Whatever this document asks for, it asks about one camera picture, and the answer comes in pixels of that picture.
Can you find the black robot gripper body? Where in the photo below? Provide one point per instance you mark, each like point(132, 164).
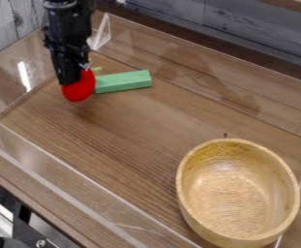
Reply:
point(68, 29)

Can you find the light wooden bowl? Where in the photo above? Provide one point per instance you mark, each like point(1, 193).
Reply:
point(237, 193)

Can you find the clear acrylic table enclosure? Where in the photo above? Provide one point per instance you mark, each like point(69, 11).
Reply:
point(92, 164)

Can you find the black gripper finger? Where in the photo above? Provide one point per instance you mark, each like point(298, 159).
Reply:
point(66, 70)
point(85, 66)

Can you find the red plush strawberry toy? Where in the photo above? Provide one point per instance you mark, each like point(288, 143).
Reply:
point(78, 91)

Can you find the green rectangular block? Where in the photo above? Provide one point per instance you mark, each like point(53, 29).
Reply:
point(122, 81)

